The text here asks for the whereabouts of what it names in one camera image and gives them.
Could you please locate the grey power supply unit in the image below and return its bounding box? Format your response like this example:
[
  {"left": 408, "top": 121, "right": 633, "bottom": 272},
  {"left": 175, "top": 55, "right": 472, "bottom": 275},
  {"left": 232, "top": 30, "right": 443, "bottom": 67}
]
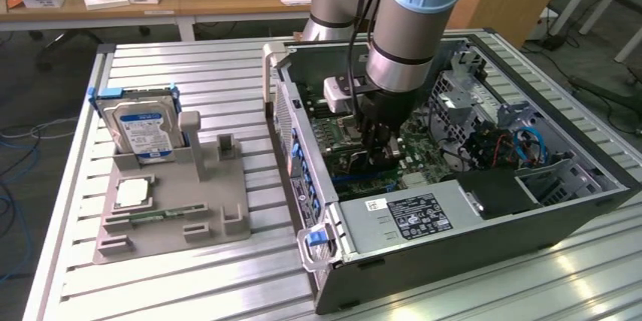
[{"left": 338, "top": 180, "right": 488, "bottom": 255}]

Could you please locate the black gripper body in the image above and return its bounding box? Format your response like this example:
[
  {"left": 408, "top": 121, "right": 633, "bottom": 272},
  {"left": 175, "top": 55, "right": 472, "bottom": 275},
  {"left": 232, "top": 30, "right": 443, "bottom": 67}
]
[{"left": 356, "top": 89, "right": 418, "bottom": 138}]

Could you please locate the silver CPU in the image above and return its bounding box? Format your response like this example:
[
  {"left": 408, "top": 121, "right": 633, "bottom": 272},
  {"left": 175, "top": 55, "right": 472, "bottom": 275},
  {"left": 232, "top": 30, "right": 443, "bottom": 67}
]
[{"left": 113, "top": 180, "right": 152, "bottom": 209}]

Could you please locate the wooden desk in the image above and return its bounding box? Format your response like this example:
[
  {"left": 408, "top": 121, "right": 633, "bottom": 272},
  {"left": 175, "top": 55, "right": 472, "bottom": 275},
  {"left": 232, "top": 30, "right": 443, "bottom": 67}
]
[{"left": 0, "top": 0, "right": 452, "bottom": 42}]

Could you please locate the black floor stand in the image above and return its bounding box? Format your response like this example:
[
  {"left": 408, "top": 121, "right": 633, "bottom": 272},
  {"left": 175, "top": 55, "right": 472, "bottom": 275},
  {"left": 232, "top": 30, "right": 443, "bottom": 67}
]
[{"left": 567, "top": 68, "right": 642, "bottom": 110}]

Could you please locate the clear case handle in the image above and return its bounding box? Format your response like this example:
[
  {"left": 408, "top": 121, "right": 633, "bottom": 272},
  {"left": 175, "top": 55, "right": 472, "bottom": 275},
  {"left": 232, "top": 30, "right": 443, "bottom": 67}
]
[{"left": 296, "top": 221, "right": 343, "bottom": 271}]

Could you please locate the hard disk with blue caddy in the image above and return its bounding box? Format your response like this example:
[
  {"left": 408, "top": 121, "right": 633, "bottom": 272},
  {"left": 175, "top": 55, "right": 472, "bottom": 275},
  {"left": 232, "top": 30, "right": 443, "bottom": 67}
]
[{"left": 87, "top": 82, "right": 184, "bottom": 166}]

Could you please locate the blue expansion slot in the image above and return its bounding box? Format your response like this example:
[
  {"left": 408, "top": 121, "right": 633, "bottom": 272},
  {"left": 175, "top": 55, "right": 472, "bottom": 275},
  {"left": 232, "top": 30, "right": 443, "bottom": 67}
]
[{"left": 330, "top": 172, "right": 376, "bottom": 186}]

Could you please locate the black chair base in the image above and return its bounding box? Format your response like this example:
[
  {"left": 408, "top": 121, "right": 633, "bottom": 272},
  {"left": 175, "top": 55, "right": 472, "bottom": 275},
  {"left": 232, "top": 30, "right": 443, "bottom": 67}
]
[{"left": 29, "top": 26, "right": 152, "bottom": 71}]

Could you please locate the red wire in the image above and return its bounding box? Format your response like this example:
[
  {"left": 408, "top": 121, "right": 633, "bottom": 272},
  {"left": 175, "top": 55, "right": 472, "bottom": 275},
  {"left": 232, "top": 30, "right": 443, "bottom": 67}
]
[{"left": 492, "top": 131, "right": 519, "bottom": 165}]

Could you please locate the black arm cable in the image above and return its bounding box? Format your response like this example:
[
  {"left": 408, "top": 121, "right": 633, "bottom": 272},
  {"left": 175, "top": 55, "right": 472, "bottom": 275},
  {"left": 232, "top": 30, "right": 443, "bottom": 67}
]
[{"left": 346, "top": 0, "right": 382, "bottom": 123}]

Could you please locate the CPU socket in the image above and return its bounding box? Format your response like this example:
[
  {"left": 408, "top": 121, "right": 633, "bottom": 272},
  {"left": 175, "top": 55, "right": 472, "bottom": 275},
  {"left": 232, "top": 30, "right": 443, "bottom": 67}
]
[{"left": 336, "top": 114, "right": 366, "bottom": 146}]

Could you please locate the blue wire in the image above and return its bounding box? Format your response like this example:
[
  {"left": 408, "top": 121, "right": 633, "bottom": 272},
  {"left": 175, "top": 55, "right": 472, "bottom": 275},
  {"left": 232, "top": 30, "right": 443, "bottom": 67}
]
[{"left": 514, "top": 125, "right": 549, "bottom": 167}]

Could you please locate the green RAM stick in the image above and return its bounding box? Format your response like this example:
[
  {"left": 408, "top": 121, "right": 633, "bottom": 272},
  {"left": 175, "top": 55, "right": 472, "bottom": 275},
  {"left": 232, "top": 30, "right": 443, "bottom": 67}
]
[{"left": 127, "top": 206, "right": 188, "bottom": 225}]

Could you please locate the silver drive cage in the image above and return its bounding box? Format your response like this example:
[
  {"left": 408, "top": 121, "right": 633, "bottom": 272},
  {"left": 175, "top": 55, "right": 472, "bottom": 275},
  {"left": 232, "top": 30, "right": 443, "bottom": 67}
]
[{"left": 430, "top": 50, "right": 539, "bottom": 141}]

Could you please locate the blue floor cable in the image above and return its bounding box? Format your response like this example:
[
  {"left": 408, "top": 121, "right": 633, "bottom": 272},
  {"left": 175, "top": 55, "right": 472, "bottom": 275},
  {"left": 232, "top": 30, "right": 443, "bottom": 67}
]
[{"left": 0, "top": 117, "right": 77, "bottom": 284}]

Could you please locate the grey parts rack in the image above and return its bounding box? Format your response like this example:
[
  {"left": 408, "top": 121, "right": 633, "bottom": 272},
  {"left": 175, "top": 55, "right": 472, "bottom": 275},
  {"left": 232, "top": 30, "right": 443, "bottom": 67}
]
[{"left": 92, "top": 109, "right": 252, "bottom": 265}]

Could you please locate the green motherboard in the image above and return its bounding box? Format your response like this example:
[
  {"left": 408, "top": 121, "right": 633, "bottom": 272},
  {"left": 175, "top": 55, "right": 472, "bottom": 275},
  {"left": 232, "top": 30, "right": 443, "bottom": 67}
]
[{"left": 300, "top": 83, "right": 458, "bottom": 201}]

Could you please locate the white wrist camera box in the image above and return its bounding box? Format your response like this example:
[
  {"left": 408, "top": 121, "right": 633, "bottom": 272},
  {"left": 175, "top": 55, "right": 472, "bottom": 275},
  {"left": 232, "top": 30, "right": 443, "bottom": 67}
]
[{"left": 323, "top": 77, "right": 364, "bottom": 114}]

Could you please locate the open black PC case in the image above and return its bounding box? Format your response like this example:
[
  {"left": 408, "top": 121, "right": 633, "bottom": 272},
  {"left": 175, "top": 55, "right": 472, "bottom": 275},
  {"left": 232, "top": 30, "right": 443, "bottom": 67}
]
[{"left": 260, "top": 33, "right": 642, "bottom": 316}]

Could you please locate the grey disk bay bracket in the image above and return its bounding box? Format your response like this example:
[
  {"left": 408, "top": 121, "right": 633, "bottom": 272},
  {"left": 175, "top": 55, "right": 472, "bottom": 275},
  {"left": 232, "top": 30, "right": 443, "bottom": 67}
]
[{"left": 514, "top": 157, "right": 603, "bottom": 206}]

